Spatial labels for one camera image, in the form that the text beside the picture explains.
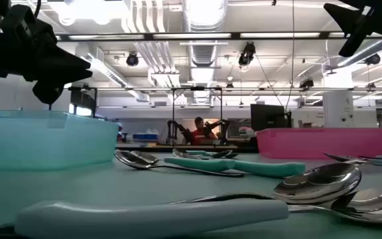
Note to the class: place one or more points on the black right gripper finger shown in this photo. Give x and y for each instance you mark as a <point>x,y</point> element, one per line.
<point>356,39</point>
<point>348,16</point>

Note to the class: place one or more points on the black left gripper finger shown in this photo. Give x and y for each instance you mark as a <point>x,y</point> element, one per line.
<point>65,68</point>
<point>49,93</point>

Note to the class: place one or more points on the steel spoon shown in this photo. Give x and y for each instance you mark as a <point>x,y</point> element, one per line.
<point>343,158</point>
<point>182,154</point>
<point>146,156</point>
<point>317,182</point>
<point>131,161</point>

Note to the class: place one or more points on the black background robot arm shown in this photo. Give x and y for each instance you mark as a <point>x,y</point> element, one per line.
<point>177,131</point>
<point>216,126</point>

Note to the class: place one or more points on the black ceiling spotlight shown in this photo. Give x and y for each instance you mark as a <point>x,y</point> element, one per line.
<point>132,59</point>
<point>246,54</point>
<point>372,59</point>

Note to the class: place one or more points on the teal translucent plastic bin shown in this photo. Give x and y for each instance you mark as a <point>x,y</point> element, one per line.
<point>45,142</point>

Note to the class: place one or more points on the white building column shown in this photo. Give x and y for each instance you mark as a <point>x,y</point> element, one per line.
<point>338,106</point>

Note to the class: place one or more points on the black overhead rig bar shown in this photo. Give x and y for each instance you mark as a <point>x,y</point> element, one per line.
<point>148,36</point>

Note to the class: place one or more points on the blue storage bins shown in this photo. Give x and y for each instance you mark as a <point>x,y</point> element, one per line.
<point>144,136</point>

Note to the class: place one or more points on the pink plastic bin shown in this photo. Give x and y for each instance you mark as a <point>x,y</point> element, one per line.
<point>310,142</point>

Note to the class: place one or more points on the black background monitor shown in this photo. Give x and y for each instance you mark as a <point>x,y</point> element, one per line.
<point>267,117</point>

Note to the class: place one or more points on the person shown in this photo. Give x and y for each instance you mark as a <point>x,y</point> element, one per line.
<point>199,132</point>

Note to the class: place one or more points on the black background rig frame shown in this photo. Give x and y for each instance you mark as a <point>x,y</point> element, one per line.
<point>194,88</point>

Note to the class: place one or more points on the silver ceiling duct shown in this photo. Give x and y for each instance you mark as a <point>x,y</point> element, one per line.
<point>204,49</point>

